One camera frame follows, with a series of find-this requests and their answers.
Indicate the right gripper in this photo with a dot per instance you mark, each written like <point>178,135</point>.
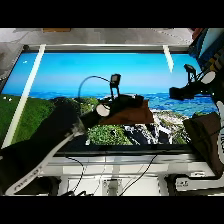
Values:
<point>181,92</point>

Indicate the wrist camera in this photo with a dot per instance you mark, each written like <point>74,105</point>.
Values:
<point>115,81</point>
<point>190,71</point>

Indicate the dark brown garment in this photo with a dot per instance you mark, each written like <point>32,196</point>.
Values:
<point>203,140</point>

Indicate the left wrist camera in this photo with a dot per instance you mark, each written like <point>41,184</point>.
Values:
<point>115,81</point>

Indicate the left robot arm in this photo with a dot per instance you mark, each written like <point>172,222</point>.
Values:
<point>43,143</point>

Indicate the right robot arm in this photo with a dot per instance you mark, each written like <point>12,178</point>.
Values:
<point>218,133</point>

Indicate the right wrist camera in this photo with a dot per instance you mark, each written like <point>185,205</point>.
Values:
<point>190,71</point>

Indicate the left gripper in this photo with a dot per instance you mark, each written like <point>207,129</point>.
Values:
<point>125,101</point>

